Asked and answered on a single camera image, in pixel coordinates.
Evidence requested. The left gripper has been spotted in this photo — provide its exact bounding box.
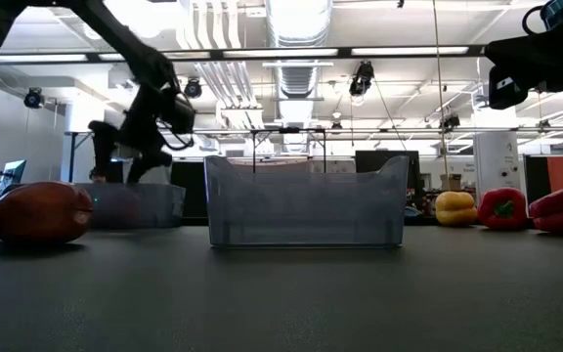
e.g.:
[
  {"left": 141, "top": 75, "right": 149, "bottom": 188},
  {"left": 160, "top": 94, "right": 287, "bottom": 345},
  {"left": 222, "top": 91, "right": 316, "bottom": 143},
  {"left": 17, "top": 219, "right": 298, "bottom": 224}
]
[{"left": 87, "top": 81, "right": 197, "bottom": 186}]

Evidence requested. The large dark red bell pepper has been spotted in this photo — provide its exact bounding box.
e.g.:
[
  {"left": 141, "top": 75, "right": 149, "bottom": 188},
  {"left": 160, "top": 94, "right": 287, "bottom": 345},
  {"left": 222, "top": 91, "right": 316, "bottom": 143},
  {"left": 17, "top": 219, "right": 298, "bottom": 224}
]
[{"left": 0, "top": 181, "right": 95, "bottom": 244}]

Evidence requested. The red bell pepper green stem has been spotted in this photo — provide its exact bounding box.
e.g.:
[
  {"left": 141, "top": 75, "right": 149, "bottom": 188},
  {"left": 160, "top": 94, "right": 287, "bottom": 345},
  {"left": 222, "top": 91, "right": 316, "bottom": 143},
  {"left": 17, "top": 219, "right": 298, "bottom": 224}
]
[{"left": 477, "top": 187, "right": 529, "bottom": 232}]

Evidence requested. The yellow bell pepper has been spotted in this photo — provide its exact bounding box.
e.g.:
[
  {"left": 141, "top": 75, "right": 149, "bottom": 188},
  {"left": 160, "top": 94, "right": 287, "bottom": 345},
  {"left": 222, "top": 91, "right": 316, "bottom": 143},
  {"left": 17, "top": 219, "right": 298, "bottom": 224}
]
[{"left": 434, "top": 190, "right": 479, "bottom": 228}]

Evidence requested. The translucent grey plastic bin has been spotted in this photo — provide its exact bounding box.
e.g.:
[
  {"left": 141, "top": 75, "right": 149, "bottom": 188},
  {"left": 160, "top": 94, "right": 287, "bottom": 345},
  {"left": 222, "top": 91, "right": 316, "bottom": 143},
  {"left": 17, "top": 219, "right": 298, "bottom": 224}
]
[
  {"left": 72, "top": 182, "right": 187, "bottom": 230},
  {"left": 203, "top": 154, "right": 411, "bottom": 248}
]

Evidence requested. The black partition panel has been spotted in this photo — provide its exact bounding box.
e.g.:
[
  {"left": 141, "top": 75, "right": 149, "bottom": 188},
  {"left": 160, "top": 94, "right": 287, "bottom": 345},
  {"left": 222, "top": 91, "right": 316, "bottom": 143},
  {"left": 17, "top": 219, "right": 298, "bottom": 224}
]
[{"left": 170, "top": 160, "right": 209, "bottom": 219}]

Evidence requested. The black ceiling spotlight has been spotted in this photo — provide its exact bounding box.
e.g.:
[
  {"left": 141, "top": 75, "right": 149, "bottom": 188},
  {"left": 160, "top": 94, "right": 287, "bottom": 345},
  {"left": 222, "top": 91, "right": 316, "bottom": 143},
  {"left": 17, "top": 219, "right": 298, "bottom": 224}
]
[
  {"left": 183, "top": 77, "right": 204, "bottom": 100},
  {"left": 22, "top": 87, "right": 45, "bottom": 110}
]

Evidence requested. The computer monitor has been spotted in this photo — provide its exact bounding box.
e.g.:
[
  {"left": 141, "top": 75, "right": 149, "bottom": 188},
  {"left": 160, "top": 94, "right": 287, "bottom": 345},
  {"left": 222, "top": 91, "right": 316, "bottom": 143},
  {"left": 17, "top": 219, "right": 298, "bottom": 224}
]
[{"left": 0, "top": 159, "right": 27, "bottom": 198}]

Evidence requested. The cardboard box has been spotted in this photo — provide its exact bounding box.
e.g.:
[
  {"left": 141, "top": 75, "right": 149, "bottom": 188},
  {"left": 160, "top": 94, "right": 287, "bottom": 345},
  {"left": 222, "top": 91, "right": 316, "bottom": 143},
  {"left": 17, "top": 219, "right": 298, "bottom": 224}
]
[{"left": 439, "top": 172, "right": 464, "bottom": 193}]

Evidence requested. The hanging thin rope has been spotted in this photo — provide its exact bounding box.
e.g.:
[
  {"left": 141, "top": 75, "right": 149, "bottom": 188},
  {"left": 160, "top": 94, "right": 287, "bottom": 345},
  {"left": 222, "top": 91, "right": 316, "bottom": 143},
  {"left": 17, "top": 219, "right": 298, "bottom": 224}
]
[{"left": 431, "top": 0, "right": 452, "bottom": 197}]

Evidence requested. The small black ceiling camera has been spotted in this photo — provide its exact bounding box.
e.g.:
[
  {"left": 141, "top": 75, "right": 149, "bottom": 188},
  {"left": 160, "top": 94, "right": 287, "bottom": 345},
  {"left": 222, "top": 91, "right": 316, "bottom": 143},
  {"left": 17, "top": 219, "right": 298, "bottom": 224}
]
[{"left": 439, "top": 112, "right": 461, "bottom": 131}]

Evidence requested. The hanging black camera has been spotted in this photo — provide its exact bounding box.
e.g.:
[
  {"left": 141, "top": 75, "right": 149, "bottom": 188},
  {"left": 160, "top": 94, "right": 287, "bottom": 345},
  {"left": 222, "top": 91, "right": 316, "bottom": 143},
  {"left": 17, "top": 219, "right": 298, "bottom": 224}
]
[{"left": 348, "top": 60, "right": 376, "bottom": 98}]

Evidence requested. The black overhead frame bar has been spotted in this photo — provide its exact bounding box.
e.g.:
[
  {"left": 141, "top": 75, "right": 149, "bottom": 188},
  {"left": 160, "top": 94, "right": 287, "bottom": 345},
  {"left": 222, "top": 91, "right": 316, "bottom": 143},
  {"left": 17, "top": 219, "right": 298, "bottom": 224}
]
[{"left": 0, "top": 45, "right": 488, "bottom": 65}]

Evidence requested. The silver ceiling air duct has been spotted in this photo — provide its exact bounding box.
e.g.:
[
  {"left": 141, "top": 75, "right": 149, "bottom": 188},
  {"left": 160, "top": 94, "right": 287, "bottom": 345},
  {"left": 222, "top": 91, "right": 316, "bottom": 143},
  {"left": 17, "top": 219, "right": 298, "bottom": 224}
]
[{"left": 265, "top": 0, "right": 334, "bottom": 154}]

